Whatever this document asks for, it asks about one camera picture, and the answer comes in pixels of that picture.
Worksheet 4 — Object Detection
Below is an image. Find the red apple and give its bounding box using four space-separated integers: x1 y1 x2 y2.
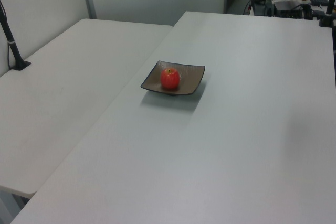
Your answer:
160 67 181 90

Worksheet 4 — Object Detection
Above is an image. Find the square brown ceramic plate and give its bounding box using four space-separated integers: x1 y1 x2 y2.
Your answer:
140 60 206 97

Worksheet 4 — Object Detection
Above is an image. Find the black electronics box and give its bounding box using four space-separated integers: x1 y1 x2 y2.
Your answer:
274 0 303 18

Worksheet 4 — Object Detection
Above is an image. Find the black pole with white tape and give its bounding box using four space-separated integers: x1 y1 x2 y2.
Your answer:
0 0 32 71

